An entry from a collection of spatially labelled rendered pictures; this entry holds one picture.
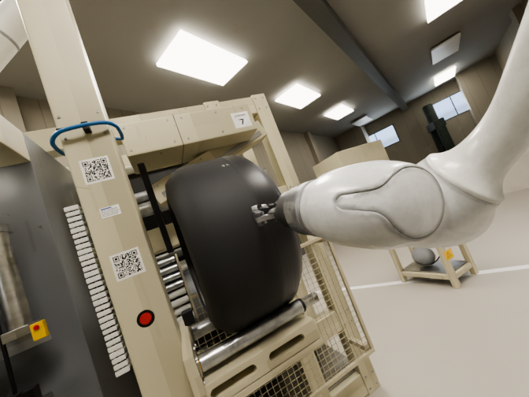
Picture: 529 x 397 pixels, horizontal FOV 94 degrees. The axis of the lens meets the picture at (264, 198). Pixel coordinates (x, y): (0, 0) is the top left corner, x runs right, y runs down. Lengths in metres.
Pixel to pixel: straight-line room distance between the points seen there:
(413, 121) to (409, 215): 12.40
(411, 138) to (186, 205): 12.18
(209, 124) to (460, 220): 1.06
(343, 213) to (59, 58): 0.97
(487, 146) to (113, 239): 0.82
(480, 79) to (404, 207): 12.01
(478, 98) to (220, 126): 11.36
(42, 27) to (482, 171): 1.16
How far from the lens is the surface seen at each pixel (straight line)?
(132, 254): 0.82
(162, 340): 0.84
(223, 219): 0.63
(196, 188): 0.68
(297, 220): 0.37
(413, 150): 12.57
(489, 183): 0.40
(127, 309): 0.83
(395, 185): 0.26
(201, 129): 1.21
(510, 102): 0.37
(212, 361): 0.79
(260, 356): 0.80
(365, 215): 0.26
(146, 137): 1.19
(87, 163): 0.89
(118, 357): 0.87
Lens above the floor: 1.20
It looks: 5 degrees up
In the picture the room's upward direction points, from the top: 21 degrees counter-clockwise
